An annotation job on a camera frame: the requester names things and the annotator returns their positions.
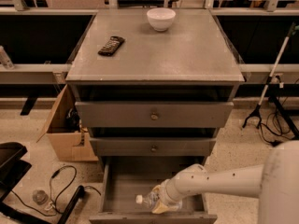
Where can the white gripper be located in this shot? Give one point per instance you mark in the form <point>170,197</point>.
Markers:
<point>172,191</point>

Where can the clear plastic water bottle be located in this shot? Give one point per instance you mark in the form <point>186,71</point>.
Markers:
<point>148,200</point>

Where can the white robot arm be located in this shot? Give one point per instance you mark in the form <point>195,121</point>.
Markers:
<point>274,183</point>

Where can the bottom grey open drawer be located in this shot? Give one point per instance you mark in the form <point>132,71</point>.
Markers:
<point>126,177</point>

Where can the middle grey drawer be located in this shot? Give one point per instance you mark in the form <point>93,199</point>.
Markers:
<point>152,146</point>

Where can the top grey drawer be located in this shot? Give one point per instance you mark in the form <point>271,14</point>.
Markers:
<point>154,114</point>

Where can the grey drawer cabinet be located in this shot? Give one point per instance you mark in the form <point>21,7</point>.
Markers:
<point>190,62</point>

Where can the brown cardboard box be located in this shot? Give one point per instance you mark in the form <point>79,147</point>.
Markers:
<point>67,143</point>

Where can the clear plastic cup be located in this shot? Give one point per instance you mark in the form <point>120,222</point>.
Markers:
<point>40,196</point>

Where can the black white reacher tool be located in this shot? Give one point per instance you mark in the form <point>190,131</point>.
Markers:
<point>256,112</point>

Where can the black remote control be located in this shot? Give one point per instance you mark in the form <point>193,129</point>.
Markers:
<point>111,46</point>

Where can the white ceramic bowl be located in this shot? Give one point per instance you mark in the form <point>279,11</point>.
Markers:
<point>161,18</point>

